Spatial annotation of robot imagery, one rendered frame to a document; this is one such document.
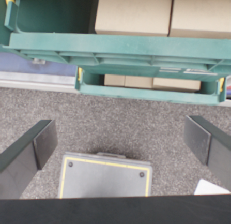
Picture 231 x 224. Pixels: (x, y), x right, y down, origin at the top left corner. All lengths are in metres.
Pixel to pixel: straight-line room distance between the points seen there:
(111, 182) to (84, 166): 0.24
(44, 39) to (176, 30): 0.17
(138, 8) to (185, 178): 1.57
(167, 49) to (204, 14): 0.08
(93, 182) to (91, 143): 0.43
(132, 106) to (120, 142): 0.35
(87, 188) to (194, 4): 1.32
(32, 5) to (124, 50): 0.16
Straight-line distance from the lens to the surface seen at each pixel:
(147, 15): 0.27
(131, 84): 0.57
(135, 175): 1.33
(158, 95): 0.47
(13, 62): 1.33
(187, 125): 0.16
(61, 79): 1.11
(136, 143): 1.61
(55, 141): 0.17
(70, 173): 1.43
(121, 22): 0.27
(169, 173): 1.68
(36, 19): 0.31
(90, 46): 0.21
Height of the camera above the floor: 1.61
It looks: 80 degrees down
